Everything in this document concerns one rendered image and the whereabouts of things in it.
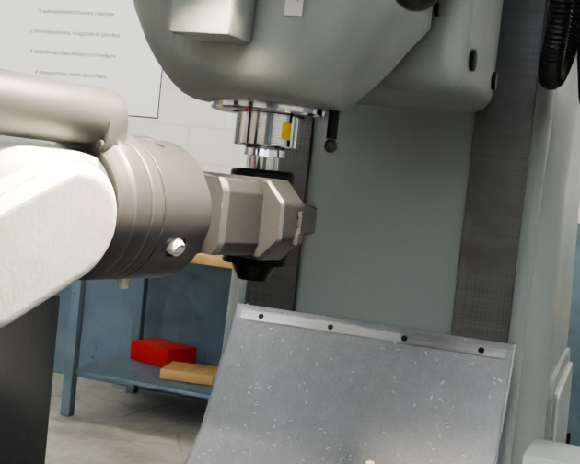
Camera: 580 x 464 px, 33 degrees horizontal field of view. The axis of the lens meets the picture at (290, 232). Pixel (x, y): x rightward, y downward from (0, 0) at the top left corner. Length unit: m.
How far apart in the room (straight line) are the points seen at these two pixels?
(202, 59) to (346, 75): 0.10
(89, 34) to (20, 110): 5.27
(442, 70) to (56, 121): 0.36
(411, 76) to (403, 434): 0.40
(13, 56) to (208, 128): 1.35
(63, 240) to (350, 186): 0.62
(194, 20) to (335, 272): 0.54
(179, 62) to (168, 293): 4.82
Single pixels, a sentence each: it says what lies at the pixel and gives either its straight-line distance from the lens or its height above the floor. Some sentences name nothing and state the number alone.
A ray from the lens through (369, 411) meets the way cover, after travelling 1.04.
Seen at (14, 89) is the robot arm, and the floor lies 1.29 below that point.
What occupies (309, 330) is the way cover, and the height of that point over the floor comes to 1.09.
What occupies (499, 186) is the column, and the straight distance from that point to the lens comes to 1.04.
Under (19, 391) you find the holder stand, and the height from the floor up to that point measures 1.06.
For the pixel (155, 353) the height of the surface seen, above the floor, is 0.30.
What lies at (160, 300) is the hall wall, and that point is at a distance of 5.48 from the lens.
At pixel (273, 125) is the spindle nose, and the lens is 0.69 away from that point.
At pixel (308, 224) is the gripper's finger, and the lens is 0.71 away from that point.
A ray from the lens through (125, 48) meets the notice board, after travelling 5.65.
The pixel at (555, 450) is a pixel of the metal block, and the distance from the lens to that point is 0.68.
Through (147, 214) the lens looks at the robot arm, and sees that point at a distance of 0.55.
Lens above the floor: 1.26
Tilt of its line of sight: 3 degrees down
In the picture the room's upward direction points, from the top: 6 degrees clockwise
